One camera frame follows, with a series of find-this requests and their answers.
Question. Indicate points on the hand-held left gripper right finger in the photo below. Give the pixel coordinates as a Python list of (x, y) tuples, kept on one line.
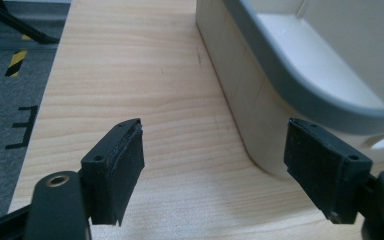
[(326, 173)]

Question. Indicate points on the black metal stand leg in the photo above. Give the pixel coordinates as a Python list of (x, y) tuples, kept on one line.
[(16, 25)]

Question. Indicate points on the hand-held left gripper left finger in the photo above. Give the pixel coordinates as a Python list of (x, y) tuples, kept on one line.
[(113, 180)]

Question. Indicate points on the black floor tape mark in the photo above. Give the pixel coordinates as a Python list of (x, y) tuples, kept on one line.
[(25, 126)]

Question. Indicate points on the white bin with grey rim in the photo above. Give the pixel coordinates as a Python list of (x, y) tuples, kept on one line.
[(280, 60)]

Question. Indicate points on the yellow black striped floor tape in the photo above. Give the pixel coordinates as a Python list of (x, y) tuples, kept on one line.
[(16, 62)]

